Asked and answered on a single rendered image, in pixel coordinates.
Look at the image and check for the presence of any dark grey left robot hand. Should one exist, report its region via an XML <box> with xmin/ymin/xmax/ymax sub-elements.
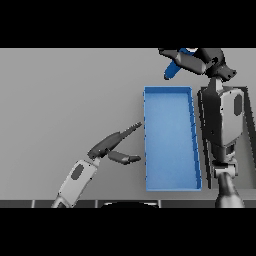
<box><xmin>87</xmin><ymin>121</ymin><xmax>143</xmax><ymax>166</ymax></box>

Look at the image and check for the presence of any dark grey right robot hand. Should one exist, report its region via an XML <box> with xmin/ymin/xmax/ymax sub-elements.
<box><xmin>157</xmin><ymin>48</ymin><xmax>238</xmax><ymax>83</ymax></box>

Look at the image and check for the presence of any blue pipe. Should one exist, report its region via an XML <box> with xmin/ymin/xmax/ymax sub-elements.
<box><xmin>163</xmin><ymin>48</ymin><xmax>199</xmax><ymax>81</ymax></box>

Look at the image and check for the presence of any blue bin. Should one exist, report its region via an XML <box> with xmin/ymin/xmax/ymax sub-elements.
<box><xmin>143</xmin><ymin>85</ymin><xmax>203</xmax><ymax>192</ymax></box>

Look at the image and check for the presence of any dark grey bin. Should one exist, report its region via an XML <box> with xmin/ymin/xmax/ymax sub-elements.
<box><xmin>197</xmin><ymin>85</ymin><xmax>256</xmax><ymax>190</ymax></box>

